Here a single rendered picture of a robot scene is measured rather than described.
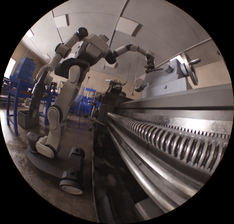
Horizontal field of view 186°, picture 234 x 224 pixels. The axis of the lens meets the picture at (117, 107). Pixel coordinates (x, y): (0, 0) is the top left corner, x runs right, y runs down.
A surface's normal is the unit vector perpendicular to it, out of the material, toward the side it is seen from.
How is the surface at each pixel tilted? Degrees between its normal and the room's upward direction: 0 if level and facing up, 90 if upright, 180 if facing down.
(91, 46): 93
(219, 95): 90
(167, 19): 180
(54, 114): 90
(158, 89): 90
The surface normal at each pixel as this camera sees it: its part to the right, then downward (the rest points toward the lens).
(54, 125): 0.33, 0.00
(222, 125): -0.94, -0.22
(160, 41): -0.22, 0.97
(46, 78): 0.77, -0.03
